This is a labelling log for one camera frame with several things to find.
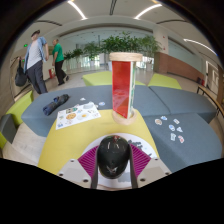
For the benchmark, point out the folded dark blue umbrella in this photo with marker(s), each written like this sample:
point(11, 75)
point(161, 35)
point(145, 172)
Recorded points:
point(55, 104)

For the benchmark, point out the green exit sign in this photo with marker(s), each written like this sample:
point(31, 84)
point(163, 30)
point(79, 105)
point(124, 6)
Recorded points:
point(25, 45)

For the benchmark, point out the person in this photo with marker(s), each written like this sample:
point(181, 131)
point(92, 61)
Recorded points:
point(58, 53)
point(35, 55)

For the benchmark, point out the wooden reception desk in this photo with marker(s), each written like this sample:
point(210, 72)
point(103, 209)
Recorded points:
point(176, 68)

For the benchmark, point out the black computer mouse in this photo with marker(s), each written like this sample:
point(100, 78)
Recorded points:
point(113, 156)

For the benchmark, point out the yellow-green upholstered bench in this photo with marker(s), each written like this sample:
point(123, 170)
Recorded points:
point(165, 81)
point(96, 78)

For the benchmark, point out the black carry bag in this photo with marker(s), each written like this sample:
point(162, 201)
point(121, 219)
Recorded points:
point(20, 78)

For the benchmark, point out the yellow-green upholstered sofa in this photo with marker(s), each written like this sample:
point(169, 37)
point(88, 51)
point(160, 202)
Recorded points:
point(20, 106)

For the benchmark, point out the rectangular white printed mouse pad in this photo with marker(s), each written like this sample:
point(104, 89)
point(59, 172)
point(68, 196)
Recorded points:
point(78, 115)

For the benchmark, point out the small red bin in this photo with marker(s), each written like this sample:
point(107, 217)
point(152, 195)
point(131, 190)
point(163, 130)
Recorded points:
point(51, 73)

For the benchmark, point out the row of potted green plants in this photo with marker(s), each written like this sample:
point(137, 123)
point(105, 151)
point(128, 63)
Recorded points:
point(120, 43)

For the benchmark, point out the grey upholstered seat block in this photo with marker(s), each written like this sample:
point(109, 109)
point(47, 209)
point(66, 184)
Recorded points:
point(7, 124)

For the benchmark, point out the strip ceiling lights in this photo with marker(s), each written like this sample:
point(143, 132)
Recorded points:
point(76, 9)

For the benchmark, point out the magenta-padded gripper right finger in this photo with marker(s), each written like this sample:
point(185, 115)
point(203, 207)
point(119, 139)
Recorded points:
point(146, 168)

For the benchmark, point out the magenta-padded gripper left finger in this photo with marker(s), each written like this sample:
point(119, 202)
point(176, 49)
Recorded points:
point(80, 170)

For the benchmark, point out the red acrylic wooden-ended stand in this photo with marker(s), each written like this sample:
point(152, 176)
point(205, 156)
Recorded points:
point(121, 88)

